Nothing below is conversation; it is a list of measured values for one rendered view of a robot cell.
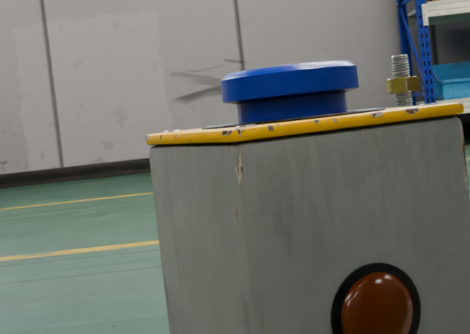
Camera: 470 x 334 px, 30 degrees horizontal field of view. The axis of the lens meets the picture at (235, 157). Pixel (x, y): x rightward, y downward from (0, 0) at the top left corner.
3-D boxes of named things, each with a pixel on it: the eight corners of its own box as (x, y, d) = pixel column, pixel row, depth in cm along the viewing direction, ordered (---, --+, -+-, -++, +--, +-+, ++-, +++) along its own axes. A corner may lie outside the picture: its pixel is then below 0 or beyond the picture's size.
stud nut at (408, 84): (423, 90, 51) (422, 75, 51) (416, 91, 49) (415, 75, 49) (389, 93, 51) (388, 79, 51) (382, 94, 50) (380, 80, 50)
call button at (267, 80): (389, 126, 25) (382, 54, 25) (262, 142, 23) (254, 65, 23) (320, 130, 28) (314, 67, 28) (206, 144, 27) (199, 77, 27)
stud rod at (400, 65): (422, 184, 51) (410, 54, 50) (419, 186, 50) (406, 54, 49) (406, 185, 51) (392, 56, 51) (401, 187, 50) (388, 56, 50)
